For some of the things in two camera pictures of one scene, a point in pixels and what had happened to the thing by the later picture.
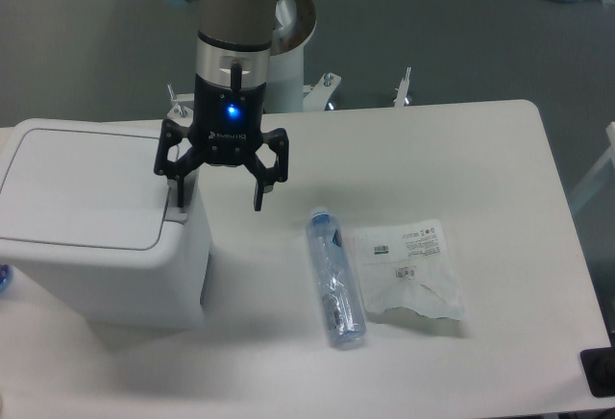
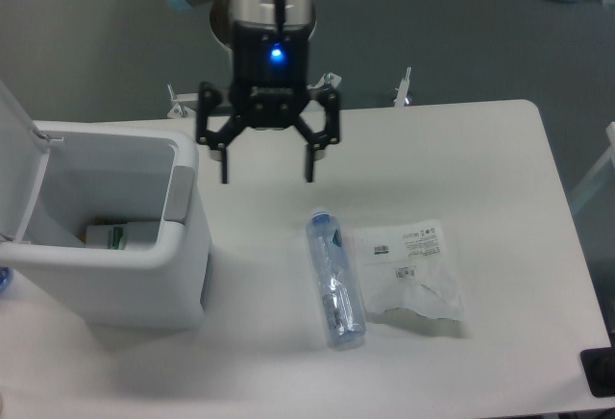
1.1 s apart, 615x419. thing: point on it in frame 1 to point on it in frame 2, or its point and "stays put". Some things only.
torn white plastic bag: x=408 y=265 stays put
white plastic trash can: x=88 y=227 stays put
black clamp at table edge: x=599 y=366 stays put
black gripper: x=228 y=125 to x=269 y=86
